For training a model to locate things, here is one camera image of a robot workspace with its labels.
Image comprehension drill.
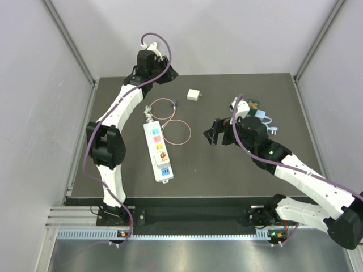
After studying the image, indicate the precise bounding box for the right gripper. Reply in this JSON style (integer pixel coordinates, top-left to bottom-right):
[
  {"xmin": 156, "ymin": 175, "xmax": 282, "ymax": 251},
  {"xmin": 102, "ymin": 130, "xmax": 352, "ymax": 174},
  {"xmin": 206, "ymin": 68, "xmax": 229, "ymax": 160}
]
[{"xmin": 204, "ymin": 113, "xmax": 256, "ymax": 155}]

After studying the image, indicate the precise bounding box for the grey small plug adapter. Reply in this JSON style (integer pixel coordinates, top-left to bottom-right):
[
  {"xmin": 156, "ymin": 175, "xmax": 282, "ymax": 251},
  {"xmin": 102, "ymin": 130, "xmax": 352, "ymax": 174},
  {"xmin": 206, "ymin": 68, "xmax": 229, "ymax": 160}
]
[{"xmin": 171, "ymin": 99, "xmax": 177, "ymax": 109}]

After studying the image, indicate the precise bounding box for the white charger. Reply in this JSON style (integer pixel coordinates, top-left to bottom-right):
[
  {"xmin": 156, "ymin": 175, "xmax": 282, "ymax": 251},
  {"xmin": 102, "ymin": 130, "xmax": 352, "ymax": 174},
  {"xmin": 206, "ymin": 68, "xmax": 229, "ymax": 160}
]
[{"xmin": 187, "ymin": 89, "xmax": 202, "ymax": 101}]

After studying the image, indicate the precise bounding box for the pink usb cable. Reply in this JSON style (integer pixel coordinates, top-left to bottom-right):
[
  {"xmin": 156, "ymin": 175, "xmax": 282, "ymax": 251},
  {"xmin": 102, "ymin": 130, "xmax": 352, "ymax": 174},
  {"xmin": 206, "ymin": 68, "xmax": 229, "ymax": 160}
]
[{"xmin": 149, "ymin": 97, "xmax": 192, "ymax": 146}]

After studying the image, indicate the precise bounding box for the dark green cube adapter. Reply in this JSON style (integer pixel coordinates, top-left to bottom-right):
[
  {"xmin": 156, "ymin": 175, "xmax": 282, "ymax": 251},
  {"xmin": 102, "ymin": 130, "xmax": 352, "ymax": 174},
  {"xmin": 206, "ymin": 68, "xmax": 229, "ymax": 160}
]
[{"xmin": 247, "ymin": 99, "xmax": 260, "ymax": 111}]

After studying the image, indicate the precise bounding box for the white multicolour power strip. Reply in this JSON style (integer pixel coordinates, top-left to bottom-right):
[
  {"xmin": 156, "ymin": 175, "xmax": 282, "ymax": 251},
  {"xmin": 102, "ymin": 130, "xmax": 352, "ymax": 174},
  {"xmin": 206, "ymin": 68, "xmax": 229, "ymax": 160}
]
[{"xmin": 143, "ymin": 105, "xmax": 174, "ymax": 184}]

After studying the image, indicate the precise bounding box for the white cube socket adapter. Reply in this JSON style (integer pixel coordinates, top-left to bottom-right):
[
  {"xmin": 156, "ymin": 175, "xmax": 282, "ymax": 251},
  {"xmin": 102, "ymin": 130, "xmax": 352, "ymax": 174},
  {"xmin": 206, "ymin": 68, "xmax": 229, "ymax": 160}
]
[{"xmin": 154, "ymin": 151, "xmax": 170, "ymax": 167}]

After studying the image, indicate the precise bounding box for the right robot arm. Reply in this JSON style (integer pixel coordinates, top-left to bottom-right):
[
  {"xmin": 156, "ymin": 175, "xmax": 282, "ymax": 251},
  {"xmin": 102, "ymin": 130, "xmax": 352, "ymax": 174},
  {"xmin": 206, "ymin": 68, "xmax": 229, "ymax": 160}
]
[{"xmin": 203, "ymin": 116, "xmax": 362, "ymax": 250}]

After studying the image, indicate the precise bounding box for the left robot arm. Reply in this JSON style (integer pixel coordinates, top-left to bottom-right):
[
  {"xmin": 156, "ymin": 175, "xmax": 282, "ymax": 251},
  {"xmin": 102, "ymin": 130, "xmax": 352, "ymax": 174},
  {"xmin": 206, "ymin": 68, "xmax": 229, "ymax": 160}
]
[{"xmin": 86, "ymin": 49, "xmax": 178, "ymax": 226}]

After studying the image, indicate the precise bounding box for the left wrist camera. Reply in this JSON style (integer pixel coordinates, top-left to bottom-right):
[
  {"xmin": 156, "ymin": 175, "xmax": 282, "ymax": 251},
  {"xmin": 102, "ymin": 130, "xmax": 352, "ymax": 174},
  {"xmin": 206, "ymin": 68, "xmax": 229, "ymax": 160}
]
[{"xmin": 141, "ymin": 42, "xmax": 163, "ymax": 60}]

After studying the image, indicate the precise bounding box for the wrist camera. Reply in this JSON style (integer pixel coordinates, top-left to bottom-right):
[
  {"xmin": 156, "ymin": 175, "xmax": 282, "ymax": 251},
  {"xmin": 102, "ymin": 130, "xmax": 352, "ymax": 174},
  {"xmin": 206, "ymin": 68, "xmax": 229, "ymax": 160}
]
[
  {"xmin": 141, "ymin": 42, "xmax": 163, "ymax": 60},
  {"xmin": 229, "ymin": 98, "xmax": 250, "ymax": 121}
]

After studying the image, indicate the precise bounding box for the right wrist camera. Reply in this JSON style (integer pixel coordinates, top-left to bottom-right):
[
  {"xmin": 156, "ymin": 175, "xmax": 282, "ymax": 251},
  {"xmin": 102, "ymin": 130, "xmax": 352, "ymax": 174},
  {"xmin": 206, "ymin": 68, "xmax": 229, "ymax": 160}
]
[{"xmin": 229, "ymin": 98, "xmax": 250, "ymax": 121}]

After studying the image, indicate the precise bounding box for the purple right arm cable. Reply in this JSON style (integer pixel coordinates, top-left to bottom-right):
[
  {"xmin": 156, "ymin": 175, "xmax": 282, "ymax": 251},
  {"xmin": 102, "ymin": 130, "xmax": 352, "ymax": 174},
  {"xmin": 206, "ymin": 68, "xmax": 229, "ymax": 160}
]
[{"xmin": 231, "ymin": 93, "xmax": 363, "ymax": 247}]

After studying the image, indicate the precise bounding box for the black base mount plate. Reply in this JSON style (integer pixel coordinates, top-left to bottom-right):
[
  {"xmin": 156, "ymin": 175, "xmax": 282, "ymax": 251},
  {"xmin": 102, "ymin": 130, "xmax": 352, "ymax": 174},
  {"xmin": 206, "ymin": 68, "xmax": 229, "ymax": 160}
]
[{"xmin": 96, "ymin": 197, "xmax": 281, "ymax": 235}]

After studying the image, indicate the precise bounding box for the slotted cable duct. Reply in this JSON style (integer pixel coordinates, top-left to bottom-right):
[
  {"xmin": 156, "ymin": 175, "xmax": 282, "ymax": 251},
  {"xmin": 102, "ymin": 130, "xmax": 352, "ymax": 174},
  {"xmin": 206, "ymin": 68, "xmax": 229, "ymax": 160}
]
[{"xmin": 57, "ymin": 228, "xmax": 285, "ymax": 241}]

